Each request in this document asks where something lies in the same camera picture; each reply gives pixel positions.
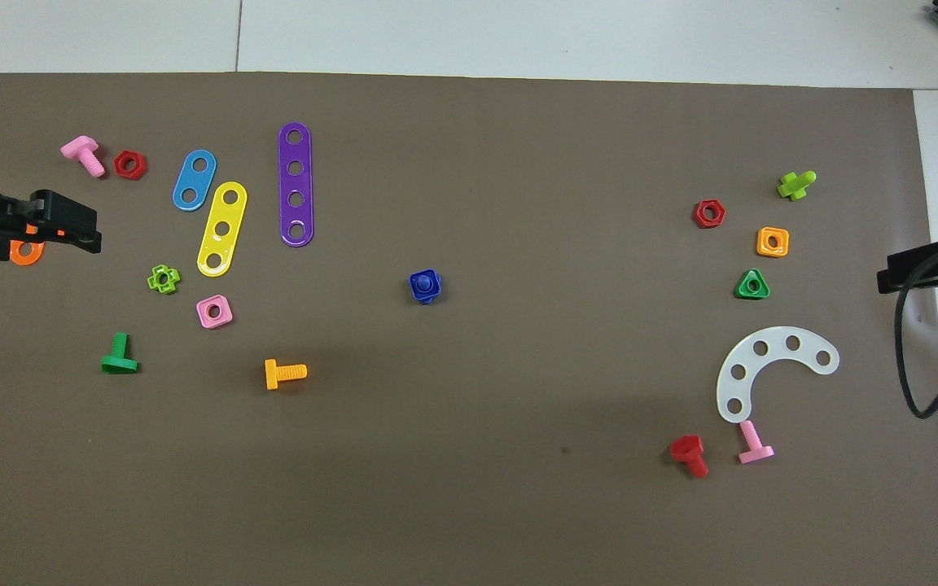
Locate blue square plastic nut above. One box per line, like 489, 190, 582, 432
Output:
409, 269, 444, 304

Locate pink plastic screw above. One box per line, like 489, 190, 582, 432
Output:
737, 419, 776, 466
60, 135, 107, 178

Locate green plastic screw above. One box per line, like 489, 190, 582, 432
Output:
100, 332, 140, 375

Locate pink square plastic nut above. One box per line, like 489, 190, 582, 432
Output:
195, 295, 235, 330

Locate lime cross-head plastic screw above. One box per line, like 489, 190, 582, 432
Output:
777, 170, 818, 202

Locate orange square plastic nut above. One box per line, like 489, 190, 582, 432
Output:
756, 226, 791, 258

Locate green triangle plastic nut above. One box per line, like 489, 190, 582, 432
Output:
734, 268, 772, 300

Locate orange plastic screw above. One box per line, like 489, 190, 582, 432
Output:
264, 358, 309, 391

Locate red plastic screw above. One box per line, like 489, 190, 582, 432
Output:
669, 435, 710, 479

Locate blue two-hole plastic strip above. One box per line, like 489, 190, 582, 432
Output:
172, 149, 218, 212

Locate yellow three-hole plastic strip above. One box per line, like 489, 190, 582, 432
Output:
196, 181, 249, 278

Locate white curved perforated strip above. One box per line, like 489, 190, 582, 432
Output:
716, 326, 841, 425

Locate purple four-hole plastic strip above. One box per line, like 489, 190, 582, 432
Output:
278, 122, 315, 247

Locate brown table mat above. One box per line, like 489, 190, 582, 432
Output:
0, 72, 938, 586

